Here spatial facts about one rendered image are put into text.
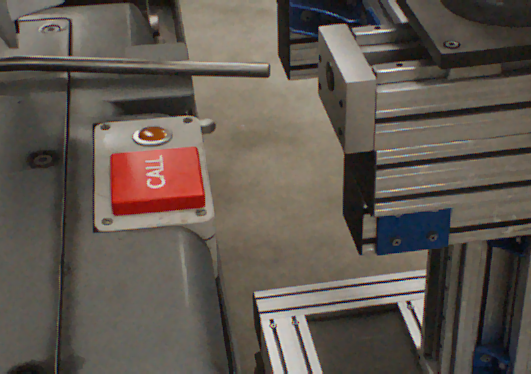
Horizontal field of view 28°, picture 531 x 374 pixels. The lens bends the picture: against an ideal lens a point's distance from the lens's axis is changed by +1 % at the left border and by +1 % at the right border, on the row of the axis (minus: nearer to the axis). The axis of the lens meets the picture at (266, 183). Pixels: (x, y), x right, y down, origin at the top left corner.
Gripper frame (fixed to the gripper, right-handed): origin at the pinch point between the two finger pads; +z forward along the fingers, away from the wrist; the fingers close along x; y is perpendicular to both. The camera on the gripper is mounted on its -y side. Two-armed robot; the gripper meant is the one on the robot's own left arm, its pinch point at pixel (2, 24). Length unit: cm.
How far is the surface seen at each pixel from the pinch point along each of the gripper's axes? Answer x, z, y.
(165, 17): 159, 76, 16
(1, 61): -1.1, 2.5, -0.4
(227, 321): 42, 70, 19
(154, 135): -12.0, 3.7, 10.7
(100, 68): -2.3, 3.2, 7.1
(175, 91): -5.2, 4.1, 12.6
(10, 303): -28.6, 4.1, 1.6
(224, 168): 174, 130, 29
